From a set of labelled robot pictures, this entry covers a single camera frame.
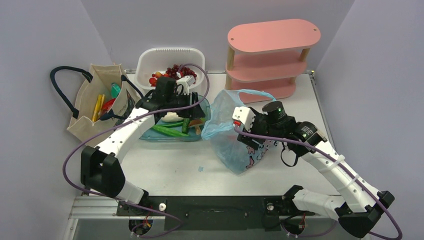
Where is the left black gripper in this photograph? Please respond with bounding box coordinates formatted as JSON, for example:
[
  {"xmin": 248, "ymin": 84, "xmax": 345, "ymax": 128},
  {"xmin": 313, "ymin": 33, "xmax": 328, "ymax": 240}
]
[{"xmin": 165, "ymin": 91, "xmax": 205, "ymax": 119}]

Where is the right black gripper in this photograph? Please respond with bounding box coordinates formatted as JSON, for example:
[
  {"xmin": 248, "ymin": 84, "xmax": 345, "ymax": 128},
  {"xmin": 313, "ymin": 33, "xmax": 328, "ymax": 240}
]
[{"xmin": 238, "ymin": 111, "xmax": 283, "ymax": 149}]

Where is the blue plastic grocery bag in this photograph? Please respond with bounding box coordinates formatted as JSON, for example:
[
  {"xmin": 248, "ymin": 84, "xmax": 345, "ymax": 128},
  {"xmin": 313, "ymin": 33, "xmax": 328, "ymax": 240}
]
[{"xmin": 201, "ymin": 89, "xmax": 278, "ymax": 175}]

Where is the beige canvas tote bag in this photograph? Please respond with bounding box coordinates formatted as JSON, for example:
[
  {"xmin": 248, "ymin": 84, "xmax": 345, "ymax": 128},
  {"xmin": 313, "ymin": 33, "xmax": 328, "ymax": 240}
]
[{"xmin": 49, "ymin": 64, "xmax": 141, "ymax": 141}]

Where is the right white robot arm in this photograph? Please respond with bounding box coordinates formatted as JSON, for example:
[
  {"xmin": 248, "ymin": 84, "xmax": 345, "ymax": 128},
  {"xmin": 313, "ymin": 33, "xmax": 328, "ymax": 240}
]
[{"xmin": 232, "ymin": 101, "xmax": 395, "ymax": 238}]

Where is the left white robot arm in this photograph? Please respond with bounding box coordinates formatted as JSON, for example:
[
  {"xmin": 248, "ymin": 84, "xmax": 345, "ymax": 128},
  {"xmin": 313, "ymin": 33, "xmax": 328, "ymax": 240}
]
[{"xmin": 80, "ymin": 75, "xmax": 205, "ymax": 215}]

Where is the red cherries pile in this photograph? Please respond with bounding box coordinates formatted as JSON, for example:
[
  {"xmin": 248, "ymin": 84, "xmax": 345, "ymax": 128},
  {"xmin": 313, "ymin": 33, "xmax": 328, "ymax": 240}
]
[{"xmin": 148, "ymin": 71, "xmax": 167, "ymax": 87}]

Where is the red grape bunch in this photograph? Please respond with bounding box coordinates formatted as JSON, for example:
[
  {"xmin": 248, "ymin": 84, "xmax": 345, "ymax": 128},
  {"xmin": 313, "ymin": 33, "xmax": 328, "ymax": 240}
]
[{"xmin": 163, "ymin": 64, "xmax": 197, "ymax": 80}]

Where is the dark green cucumber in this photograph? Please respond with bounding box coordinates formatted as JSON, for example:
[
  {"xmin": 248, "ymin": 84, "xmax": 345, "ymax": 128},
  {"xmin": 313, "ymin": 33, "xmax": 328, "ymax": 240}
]
[{"xmin": 181, "ymin": 118, "xmax": 191, "ymax": 134}]

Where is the long green okra pod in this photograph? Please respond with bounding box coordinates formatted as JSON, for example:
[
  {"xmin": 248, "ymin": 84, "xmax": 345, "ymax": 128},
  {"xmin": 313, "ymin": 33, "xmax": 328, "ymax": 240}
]
[{"xmin": 151, "ymin": 125, "xmax": 190, "ymax": 137}]

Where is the white plastic basket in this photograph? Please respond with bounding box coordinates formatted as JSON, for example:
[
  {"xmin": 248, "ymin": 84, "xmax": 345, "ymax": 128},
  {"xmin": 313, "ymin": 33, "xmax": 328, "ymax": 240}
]
[{"xmin": 133, "ymin": 47, "xmax": 206, "ymax": 94}]

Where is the brown mushroom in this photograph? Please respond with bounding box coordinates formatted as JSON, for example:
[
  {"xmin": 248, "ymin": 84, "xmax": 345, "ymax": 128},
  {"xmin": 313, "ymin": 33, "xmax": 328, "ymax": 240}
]
[{"xmin": 188, "ymin": 118, "xmax": 205, "ymax": 135}]

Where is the blue transparent tray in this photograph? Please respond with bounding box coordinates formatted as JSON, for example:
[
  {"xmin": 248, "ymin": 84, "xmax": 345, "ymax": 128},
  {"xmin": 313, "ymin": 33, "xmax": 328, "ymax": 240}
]
[{"xmin": 139, "ymin": 99, "xmax": 211, "ymax": 142}]

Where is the teal packet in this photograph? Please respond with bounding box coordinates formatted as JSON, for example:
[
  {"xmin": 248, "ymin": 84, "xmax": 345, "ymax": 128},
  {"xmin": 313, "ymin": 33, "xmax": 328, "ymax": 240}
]
[{"xmin": 110, "ymin": 82, "xmax": 121, "ymax": 99}]

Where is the pink three-tier shelf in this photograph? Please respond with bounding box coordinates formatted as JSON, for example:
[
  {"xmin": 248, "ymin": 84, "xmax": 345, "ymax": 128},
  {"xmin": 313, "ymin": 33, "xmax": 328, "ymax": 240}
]
[{"xmin": 225, "ymin": 18, "xmax": 321, "ymax": 99}]

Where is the red snack packet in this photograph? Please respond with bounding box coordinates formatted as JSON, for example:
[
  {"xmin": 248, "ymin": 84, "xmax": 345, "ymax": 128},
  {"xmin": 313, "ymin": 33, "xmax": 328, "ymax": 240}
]
[{"xmin": 98, "ymin": 98, "xmax": 116, "ymax": 117}]

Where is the yellow snack packet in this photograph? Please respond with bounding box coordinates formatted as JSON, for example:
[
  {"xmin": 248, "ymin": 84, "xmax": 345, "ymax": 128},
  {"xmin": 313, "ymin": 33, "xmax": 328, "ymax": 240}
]
[{"xmin": 91, "ymin": 94, "xmax": 105, "ymax": 123}]

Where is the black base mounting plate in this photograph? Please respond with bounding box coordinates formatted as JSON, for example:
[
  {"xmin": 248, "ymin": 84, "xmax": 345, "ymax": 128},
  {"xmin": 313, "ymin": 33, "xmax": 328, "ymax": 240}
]
[{"xmin": 116, "ymin": 195, "xmax": 303, "ymax": 231}]

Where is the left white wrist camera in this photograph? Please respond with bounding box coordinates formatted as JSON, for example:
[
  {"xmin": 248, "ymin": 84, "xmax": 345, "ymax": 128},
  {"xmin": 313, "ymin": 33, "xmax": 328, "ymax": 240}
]
[{"xmin": 176, "ymin": 75, "xmax": 196, "ymax": 95}]

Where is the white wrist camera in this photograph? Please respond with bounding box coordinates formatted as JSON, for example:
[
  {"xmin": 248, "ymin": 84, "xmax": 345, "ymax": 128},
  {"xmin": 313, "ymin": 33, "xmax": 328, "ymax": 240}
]
[
  {"xmin": 176, "ymin": 75, "xmax": 196, "ymax": 95},
  {"xmin": 232, "ymin": 106, "xmax": 256, "ymax": 132}
]

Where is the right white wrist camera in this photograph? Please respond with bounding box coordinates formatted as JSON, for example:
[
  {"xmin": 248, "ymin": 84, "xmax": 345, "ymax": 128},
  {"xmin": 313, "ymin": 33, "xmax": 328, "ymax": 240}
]
[{"xmin": 232, "ymin": 106, "xmax": 256, "ymax": 132}]

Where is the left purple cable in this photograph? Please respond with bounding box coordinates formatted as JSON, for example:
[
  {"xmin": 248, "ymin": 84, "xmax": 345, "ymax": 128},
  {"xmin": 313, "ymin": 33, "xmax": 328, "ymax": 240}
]
[{"xmin": 62, "ymin": 63, "xmax": 211, "ymax": 239}]

